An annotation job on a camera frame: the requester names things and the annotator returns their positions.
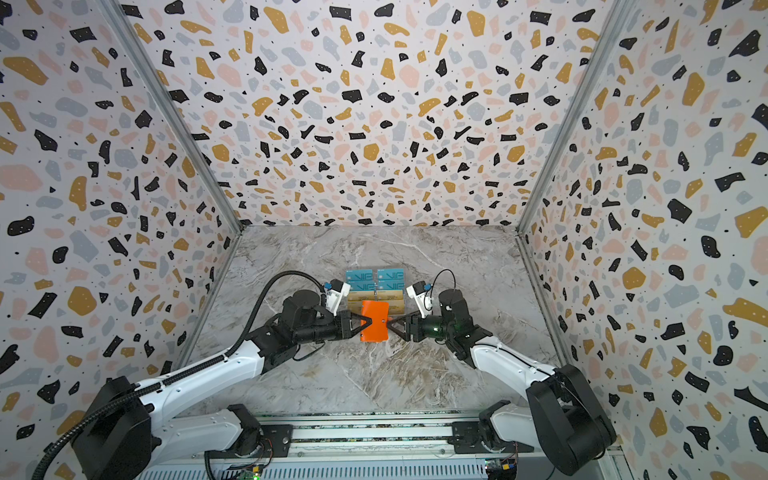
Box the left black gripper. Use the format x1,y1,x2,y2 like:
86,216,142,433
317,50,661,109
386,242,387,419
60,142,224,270
299,309,376,346

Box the gold card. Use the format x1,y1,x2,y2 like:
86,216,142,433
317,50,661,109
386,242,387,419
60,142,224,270
348,291,376,302
347,301,362,315
388,300,405,317
376,290,404,302

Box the orange card holder wallet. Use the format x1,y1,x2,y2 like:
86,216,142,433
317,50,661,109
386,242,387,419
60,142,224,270
360,300,389,343

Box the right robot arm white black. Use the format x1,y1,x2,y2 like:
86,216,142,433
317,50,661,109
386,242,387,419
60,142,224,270
387,289,617,476

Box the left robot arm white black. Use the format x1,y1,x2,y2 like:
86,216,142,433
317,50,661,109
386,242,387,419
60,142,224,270
72,290,373,479

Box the teal card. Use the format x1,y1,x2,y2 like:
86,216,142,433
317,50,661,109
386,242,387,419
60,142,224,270
348,280,376,292
377,280,405,291
346,269,374,283
377,268,405,281

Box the teal card back left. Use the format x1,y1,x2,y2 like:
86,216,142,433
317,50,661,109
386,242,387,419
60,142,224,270
346,269,374,283

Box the teal card back right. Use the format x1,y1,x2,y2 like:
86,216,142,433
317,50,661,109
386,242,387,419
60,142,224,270
377,268,405,281

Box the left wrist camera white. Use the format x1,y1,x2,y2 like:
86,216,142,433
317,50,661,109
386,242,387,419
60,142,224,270
324,279,351,315

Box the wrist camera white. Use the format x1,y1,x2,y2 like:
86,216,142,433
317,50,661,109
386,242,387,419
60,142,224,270
324,279,351,315
406,281,433,318

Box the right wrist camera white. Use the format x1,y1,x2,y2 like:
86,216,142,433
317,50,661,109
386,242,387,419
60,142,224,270
406,281,433,318

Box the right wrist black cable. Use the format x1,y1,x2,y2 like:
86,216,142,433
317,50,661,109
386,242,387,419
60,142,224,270
427,268,458,295

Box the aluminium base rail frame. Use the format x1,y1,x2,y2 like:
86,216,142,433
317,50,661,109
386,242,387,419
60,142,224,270
107,410,631,480

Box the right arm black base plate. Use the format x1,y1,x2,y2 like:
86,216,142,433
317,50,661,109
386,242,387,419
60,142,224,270
448,420,534,456

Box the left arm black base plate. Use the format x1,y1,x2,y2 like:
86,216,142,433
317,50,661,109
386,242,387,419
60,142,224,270
210,424,294,463

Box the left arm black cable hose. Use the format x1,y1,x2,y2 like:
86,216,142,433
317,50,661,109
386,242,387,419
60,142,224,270
29,269,328,480

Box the right aluminium corner post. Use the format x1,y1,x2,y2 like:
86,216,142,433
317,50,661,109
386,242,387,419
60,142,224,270
517,0,637,235

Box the aluminium corner post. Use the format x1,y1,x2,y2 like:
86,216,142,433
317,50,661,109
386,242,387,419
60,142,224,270
517,0,637,235
96,1,243,236

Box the left aluminium corner post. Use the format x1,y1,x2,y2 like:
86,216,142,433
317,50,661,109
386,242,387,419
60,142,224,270
96,1,243,236

